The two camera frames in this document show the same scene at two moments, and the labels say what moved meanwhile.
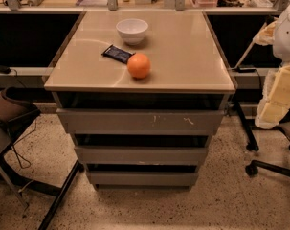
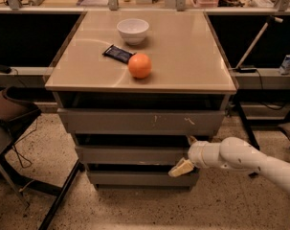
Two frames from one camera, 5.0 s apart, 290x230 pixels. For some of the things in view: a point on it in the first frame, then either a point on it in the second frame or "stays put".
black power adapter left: [1, 69] stays put
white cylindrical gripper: [286, 35] → [195, 154]
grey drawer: [141, 155] stays put
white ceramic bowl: [132, 31] stays put
